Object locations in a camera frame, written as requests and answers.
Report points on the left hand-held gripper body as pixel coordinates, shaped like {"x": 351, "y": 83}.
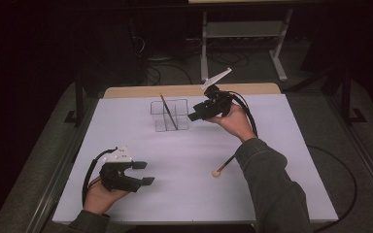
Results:
{"x": 116, "y": 179}

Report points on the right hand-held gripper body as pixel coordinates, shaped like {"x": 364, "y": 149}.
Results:
{"x": 218, "y": 103}

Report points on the clear acrylic brush holder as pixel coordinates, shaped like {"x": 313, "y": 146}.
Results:
{"x": 183, "y": 123}

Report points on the thin brush with orange ferrule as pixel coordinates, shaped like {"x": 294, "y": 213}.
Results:
{"x": 168, "y": 111}

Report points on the brush with round beige tip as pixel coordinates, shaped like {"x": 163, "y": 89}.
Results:
{"x": 216, "y": 173}

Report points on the person's left hand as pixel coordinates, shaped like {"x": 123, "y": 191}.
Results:
{"x": 100, "y": 200}

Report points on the person's right hand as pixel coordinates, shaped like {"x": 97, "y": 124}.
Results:
{"x": 236, "y": 124}

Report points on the white metal stand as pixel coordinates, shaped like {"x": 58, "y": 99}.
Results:
{"x": 204, "y": 64}

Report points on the white table cover board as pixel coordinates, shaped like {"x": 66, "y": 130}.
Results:
{"x": 191, "y": 194}

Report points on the black metal stand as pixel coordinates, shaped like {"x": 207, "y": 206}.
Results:
{"x": 346, "y": 103}
{"x": 80, "y": 103}

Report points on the aluminium frame rail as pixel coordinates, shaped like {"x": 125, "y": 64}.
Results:
{"x": 55, "y": 191}
{"x": 369, "y": 171}

